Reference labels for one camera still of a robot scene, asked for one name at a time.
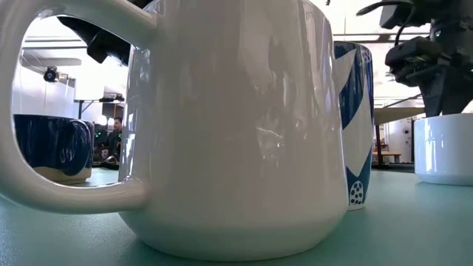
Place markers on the dark blue mug cream base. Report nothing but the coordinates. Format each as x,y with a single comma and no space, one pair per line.
48,144

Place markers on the black aluminium table frame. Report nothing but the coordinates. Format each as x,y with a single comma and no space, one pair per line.
395,168

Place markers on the person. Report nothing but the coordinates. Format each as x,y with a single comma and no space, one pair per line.
116,138

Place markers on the black ceiling camera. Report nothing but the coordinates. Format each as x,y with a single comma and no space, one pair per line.
50,74

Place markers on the white mug pink inside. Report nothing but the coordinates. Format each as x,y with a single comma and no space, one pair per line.
443,151

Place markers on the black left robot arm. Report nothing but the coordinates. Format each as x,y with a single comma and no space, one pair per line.
107,42

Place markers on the white mug olive green inside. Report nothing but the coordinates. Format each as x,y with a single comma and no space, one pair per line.
229,147

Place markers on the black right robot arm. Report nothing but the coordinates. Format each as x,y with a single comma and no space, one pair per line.
454,9

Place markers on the green table mat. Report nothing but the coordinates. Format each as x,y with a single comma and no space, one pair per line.
406,229

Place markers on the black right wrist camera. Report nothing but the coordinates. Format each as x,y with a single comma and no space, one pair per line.
399,14

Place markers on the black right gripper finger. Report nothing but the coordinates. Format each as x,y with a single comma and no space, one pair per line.
460,96
432,99

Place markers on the wooden background bench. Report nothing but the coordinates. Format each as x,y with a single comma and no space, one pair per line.
388,154

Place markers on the white mug blue floral pattern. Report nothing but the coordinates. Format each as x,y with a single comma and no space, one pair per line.
356,147

